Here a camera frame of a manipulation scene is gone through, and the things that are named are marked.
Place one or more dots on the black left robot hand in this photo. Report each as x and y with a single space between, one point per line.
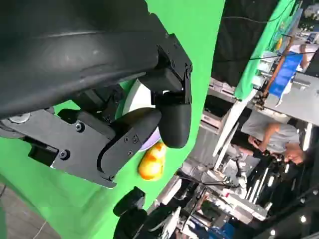
74 49

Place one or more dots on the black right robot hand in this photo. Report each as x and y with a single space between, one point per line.
129 201

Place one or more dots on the orange white toy bread roll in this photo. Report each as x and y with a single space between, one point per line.
152 164

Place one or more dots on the lilac plate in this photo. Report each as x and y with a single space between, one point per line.
137 102

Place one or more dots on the green table cloth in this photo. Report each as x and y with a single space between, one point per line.
202 37

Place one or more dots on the black backdrop curtain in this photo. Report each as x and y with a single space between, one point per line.
236 44

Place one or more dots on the person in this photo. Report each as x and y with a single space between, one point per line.
279 137

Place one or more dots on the green cloth on background desk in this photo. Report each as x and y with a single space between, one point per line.
259 54

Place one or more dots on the blue panel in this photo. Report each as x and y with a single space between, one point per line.
286 72

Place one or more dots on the white table frame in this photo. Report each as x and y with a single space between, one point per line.
231 124

